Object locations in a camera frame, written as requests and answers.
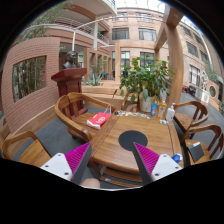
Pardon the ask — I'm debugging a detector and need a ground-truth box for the wooden armchair far right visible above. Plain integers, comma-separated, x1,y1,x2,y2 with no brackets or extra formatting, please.
174,100,209,133

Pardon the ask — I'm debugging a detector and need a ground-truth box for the wooden armchair far left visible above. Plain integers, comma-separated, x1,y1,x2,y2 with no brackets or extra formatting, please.
55,92,115,142

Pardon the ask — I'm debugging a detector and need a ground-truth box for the wooden armchair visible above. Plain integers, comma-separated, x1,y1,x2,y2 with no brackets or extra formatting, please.
181,124,224,167
55,92,115,142
174,100,209,133
2,131,51,167

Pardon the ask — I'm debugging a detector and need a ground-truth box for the wooden armchair near left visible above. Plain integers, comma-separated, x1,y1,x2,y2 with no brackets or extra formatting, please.
2,131,51,167

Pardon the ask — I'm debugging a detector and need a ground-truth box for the dark bronze bust statue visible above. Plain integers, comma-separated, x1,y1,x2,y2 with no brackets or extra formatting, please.
63,51,76,69

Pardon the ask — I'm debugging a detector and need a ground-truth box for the white plant pot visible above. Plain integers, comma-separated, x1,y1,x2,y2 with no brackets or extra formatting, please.
139,94,152,112

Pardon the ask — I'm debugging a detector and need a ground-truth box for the round black mouse pad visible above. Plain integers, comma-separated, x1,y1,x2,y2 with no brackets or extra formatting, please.
118,130,148,151

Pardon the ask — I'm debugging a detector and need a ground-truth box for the wooden pillar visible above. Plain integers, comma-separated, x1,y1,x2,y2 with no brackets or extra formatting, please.
154,5,184,106

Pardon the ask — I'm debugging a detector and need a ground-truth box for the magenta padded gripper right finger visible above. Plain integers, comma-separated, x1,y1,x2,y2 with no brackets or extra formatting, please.
133,142,182,183

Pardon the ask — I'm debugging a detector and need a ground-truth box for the red and white bag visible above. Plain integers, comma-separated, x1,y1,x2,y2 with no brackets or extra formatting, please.
87,112,111,129

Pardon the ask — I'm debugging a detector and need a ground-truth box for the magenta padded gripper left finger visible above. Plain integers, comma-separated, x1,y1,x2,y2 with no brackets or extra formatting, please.
41,143,92,185

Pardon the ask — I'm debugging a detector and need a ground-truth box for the green potted plant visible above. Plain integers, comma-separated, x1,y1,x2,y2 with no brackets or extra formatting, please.
114,57,175,102

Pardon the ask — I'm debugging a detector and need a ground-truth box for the wooden armchair near right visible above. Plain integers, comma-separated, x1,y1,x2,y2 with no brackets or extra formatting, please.
181,124,224,167

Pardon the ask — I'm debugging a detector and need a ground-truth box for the white pump bottle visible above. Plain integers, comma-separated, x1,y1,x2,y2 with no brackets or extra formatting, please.
166,104,175,122

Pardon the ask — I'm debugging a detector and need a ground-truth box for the blue and white object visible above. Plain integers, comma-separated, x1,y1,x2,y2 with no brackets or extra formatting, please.
172,154,183,163

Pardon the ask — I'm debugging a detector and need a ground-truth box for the black notebook on chair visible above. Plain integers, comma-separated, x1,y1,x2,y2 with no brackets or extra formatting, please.
188,142,204,162

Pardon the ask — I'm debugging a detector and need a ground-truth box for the blue tube bottle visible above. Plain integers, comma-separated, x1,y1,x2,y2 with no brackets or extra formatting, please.
150,103,157,118

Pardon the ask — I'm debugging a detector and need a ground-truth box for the dark red wooden pedestal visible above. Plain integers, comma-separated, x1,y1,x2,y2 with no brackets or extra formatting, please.
50,67,89,116

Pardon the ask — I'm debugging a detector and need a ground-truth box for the clear yellow-label bottle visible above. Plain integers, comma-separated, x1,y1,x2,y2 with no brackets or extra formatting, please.
157,99,167,119

